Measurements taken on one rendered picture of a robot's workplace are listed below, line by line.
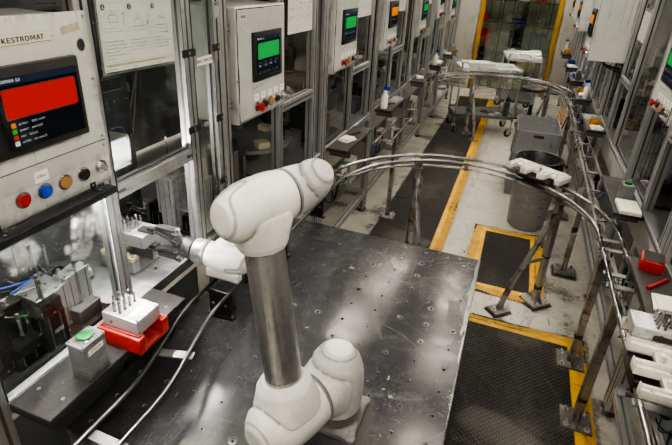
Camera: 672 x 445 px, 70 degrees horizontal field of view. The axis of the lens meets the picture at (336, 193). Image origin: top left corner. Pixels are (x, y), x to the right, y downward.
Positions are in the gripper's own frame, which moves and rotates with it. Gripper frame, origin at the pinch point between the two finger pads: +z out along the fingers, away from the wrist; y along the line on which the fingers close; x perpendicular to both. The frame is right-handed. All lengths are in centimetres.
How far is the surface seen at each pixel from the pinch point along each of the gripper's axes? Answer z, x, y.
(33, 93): -11, 41, 63
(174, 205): 8.0, -25.3, -0.6
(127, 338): -23.4, 38.0, -7.8
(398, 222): -46, -241, -102
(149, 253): 3.5, -3.3, -10.1
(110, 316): -16.5, 36.4, -3.3
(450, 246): -93, -223, -103
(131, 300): -17.5, 28.8, -2.6
